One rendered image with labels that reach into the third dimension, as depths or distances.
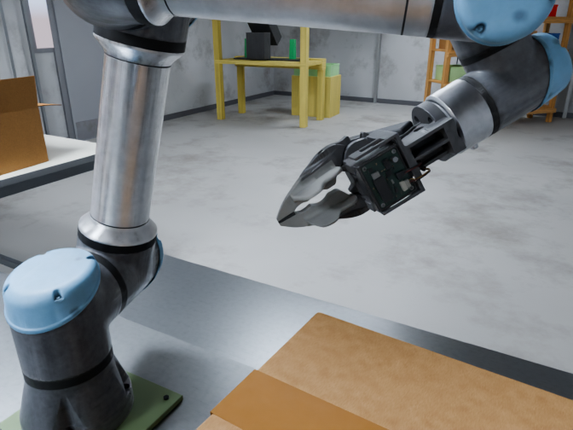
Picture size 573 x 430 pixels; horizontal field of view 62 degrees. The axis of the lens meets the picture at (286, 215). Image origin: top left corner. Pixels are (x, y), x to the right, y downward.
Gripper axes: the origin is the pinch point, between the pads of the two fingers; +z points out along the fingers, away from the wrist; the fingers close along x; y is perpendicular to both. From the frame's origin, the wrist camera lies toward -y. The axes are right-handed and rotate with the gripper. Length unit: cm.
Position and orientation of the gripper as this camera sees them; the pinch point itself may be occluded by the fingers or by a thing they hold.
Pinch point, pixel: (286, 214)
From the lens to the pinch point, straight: 55.8
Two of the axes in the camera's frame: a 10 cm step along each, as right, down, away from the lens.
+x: 4.9, 8.3, 2.8
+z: -8.6, 5.2, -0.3
